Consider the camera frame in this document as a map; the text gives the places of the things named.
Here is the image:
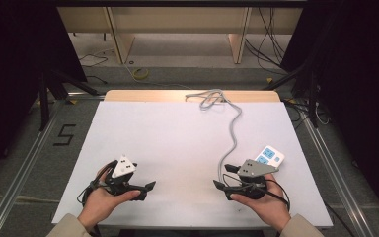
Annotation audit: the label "person's left hand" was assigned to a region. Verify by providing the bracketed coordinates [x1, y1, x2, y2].
[77, 161, 142, 232]

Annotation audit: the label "silver metal floor rail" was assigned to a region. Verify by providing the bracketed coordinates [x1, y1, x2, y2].
[300, 115, 378, 237]
[0, 98, 67, 237]

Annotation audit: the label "grey power strip cable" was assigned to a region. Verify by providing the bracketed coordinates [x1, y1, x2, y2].
[184, 88, 244, 181]

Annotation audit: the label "white table cover board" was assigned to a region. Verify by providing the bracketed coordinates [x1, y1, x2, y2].
[51, 100, 334, 230]

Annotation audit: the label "black metal stand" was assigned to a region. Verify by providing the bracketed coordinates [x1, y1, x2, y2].
[262, 61, 321, 129]
[37, 68, 101, 132]

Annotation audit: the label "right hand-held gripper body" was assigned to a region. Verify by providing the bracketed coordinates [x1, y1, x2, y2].
[230, 159, 280, 200]

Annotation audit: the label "black curtain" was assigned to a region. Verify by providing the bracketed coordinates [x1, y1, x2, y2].
[0, 0, 89, 189]
[279, 0, 379, 228]

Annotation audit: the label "yellow tape roll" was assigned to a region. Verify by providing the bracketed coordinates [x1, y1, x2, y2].
[131, 66, 150, 81]

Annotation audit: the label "person's right hand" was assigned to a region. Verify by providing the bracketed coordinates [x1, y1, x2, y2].
[230, 173, 292, 233]

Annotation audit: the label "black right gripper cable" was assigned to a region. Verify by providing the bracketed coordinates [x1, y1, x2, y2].
[221, 173, 291, 212]

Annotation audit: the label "white power strip blue sockets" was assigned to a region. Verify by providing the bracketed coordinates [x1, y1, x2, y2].
[254, 144, 286, 168]

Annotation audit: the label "beige wooden desk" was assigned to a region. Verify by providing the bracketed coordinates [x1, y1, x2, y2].
[56, 6, 304, 65]

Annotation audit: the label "thin black floor cable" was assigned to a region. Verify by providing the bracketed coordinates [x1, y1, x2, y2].
[78, 51, 110, 85]

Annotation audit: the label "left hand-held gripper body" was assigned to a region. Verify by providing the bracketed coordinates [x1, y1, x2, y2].
[106, 154, 146, 198]

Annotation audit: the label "black floor cables bundle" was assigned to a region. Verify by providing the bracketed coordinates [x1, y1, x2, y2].
[244, 7, 295, 77]

